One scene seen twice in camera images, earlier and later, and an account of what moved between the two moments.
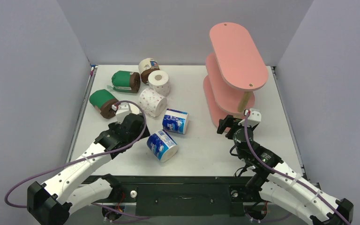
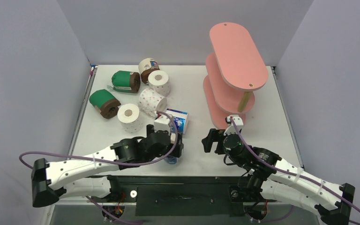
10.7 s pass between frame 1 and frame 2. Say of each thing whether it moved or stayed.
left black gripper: moved
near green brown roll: stayed
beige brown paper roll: stayed
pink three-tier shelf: stayed
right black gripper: moved
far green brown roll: stayed
